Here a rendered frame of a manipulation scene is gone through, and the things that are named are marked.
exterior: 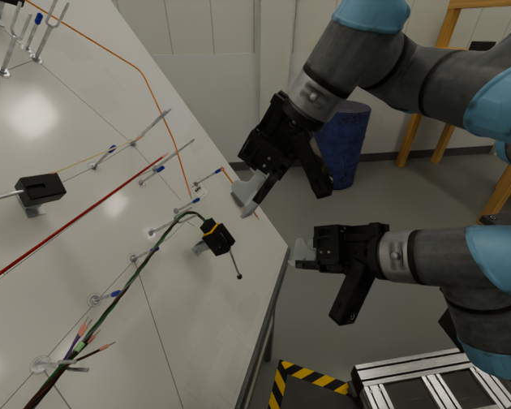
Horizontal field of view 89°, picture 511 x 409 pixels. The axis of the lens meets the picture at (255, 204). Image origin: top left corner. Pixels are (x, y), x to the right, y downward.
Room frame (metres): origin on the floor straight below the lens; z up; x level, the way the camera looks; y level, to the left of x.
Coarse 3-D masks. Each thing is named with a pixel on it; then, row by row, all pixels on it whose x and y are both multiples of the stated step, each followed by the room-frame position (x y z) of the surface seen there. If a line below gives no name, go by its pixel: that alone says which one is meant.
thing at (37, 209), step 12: (24, 180) 0.30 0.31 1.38; (36, 180) 0.31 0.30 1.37; (48, 180) 0.32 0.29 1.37; (60, 180) 0.33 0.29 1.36; (12, 192) 0.29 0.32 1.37; (24, 192) 0.29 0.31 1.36; (36, 192) 0.30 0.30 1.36; (48, 192) 0.30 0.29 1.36; (60, 192) 0.31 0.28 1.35; (24, 204) 0.29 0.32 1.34; (36, 204) 0.32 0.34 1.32
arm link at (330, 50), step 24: (360, 0) 0.35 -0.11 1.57; (384, 0) 0.34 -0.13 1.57; (336, 24) 0.36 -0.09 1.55; (360, 24) 0.34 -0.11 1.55; (384, 24) 0.34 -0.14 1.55; (336, 48) 0.35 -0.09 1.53; (360, 48) 0.34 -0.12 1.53; (384, 48) 0.35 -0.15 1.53; (312, 72) 0.36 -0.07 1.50; (336, 72) 0.35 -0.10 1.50; (360, 72) 0.35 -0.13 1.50; (384, 72) 0.36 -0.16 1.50
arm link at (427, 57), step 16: (416, 48) 0.38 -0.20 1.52; (432, 48) 0.37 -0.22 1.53; (400, 64) 0.36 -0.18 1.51; (416, 64) 0.35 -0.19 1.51; (432, 64) 0.33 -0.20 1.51; (384, 80) 0.36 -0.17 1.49; (400, 80) 0.36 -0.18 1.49; (416, 80) 0.33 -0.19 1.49; (384, 96) 0.38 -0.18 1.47; (400, 96) 0.35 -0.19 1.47; (416, 96) 0.33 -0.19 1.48; (416, 112) 0.34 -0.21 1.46
